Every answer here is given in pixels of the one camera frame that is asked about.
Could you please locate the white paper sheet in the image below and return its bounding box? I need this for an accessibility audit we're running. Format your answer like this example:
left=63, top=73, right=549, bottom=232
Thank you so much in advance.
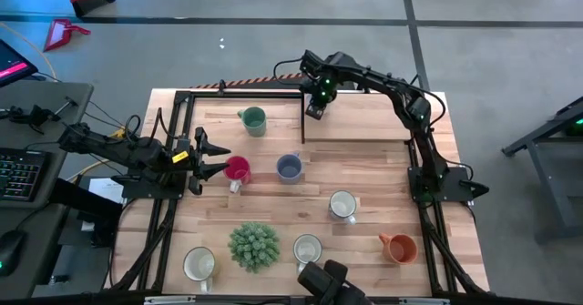
left=88, top=177, right=127, bottom=205

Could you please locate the red dustpan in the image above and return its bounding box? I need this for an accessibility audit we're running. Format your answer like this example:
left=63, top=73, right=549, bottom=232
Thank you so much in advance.
left=43, top=18, right=92, bottom=53

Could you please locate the grey desk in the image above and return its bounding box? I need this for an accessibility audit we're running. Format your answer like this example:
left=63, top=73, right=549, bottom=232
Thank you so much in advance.
left=0, top=80, right=95, bottom=301

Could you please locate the red mug white handle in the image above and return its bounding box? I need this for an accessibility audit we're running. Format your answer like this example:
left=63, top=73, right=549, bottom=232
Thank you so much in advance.
left=222, top=155, right=252, bottom=194

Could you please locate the dark monitor pink stripe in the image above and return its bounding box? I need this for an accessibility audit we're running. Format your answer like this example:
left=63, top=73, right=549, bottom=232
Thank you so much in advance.
left=0, top=38, right=39, bottom=88

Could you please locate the succulent plant in patterned pot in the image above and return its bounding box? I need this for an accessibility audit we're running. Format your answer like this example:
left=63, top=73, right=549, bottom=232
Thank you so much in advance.
left=227, top=221, right=281, bottom=274

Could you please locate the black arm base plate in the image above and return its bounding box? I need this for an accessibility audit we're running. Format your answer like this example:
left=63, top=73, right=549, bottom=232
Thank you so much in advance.
left=407, top=166, right=491, bottom=205
left=111, top=161, right=189, bottom=200

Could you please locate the black computer mouse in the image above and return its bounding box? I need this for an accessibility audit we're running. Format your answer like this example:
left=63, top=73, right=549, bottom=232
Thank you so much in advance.
left=0, top=229, right=27, bottom=278

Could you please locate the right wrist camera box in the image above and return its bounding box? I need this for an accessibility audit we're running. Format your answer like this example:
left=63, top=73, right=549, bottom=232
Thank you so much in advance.
left=304, top=102, right=327, bottom=121

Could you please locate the silver metal bracket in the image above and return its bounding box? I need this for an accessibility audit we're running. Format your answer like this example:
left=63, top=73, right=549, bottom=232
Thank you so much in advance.
left=143, top=295, right=197, bottom=305
left=398, top=297, right=452, bottom=305

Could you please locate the wooden shelf riser black frame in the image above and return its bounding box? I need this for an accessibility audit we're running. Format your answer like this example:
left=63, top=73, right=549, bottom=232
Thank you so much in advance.
left=298, top=88, right=432, bottom=145

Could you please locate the grey-blue mug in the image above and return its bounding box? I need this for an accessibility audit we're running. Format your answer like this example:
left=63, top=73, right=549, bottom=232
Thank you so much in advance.
left=275, top=151, right=303, bottom=186

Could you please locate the teal green mug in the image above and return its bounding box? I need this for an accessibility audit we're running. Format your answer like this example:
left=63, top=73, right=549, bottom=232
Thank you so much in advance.
left=236, top=106, right=268, bottom=138

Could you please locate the black desk clamp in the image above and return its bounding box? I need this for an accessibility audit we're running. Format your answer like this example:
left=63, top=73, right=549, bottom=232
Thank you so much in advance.
left=0, top=96, right=78, bottom=136

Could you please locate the orange mug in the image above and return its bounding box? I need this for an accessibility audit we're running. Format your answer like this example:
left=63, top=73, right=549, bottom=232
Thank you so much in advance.
left=378, top=231, right=419, bottom=266

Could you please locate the yellow cable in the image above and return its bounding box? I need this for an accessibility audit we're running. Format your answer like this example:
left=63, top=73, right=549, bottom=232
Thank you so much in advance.
left=0, top=21, right=138, bottom=183

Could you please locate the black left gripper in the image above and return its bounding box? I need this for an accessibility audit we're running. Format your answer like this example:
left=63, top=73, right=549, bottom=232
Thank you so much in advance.
left=168, top=127, right=232, bottom=196

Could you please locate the blue floral white mug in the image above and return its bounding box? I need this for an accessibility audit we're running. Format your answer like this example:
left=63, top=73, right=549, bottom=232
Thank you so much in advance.
left=292, top=233, right=323, bottom=275
left=328, top=189, right=359, bottom=226

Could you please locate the yellow mug white interior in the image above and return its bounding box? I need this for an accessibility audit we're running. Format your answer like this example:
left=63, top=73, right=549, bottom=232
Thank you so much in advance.
left=182, top=246, right=220, bottom=294

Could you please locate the dark metal stand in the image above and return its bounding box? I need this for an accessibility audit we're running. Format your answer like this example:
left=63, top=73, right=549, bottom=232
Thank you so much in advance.
left=500, top=96, right=583, bottom=245

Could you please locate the black aluminium table frame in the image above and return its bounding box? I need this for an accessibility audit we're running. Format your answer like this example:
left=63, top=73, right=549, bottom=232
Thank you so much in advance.
left=107, top=79, right=491, bottom=305

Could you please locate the black backlit keyboard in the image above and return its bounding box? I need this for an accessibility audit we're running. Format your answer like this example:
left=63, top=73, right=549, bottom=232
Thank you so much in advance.
left=0, top=147, right=51, bottom=203

